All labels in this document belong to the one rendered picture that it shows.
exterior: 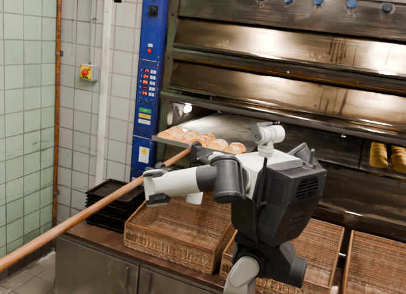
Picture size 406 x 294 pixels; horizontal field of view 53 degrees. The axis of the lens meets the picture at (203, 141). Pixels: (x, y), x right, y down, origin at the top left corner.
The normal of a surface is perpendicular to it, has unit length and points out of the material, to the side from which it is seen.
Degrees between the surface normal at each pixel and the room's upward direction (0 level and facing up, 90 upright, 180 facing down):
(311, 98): 70
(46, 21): 90
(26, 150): 90
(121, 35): 90
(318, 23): 90
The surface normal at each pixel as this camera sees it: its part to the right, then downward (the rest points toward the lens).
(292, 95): -0.32, -0.14
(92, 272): -0.39, 0.21
